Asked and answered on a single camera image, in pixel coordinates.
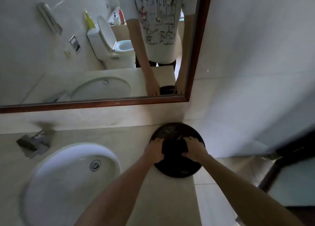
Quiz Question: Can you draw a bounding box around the person's right hand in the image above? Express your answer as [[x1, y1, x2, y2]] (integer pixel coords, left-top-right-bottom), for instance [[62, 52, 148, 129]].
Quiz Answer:
[[181, 136, 208, 163]]

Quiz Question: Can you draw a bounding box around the person's left hand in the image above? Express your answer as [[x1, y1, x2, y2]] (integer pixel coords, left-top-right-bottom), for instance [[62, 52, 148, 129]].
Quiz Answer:
[[144, 138, 165, 164]]

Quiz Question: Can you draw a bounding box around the dark blue cleaning cloth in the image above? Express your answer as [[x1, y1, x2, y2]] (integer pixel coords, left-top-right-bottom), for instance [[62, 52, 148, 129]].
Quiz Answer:
[[161, 139, 190, 165]]

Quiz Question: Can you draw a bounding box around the person's left forearm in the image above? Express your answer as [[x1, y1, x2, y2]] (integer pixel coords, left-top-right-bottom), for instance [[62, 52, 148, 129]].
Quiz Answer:
[[73, 155, 163, 226]]

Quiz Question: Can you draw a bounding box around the person's right forearm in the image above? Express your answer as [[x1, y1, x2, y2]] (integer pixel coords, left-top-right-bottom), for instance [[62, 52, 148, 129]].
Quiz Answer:
[[197, 154, 305, 226]]

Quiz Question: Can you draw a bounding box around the beige marble sink countertop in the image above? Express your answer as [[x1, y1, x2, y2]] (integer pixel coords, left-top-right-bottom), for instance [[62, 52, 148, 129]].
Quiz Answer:
[[0, 124, 202, 226]]

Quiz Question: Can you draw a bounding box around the chrome sink drain stopper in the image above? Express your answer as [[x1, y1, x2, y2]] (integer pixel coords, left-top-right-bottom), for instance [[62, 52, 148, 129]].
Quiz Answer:
[[89, 159, 102, 172]]

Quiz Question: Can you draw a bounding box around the white oval sink basin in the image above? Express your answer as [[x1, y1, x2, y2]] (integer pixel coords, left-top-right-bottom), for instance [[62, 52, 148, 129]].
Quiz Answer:
[[21, 142, 121, 226]]

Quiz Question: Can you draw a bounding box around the black round tray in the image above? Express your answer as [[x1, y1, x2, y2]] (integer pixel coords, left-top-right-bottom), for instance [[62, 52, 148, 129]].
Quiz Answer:
[[149, 122, 206, 179]]

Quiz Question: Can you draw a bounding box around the wood framed glass door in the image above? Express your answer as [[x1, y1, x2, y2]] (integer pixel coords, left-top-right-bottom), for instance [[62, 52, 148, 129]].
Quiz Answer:
[[258, 129, 315, 226]]

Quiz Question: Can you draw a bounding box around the chrome square faucet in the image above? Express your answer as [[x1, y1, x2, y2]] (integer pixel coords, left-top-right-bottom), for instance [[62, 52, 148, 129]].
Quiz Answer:
[[16, 131, 51, 159]]

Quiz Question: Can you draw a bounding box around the wood framed wall mirror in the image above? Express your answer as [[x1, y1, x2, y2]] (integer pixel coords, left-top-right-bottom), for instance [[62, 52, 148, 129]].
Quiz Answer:
[[0, 0, 214, 114]]

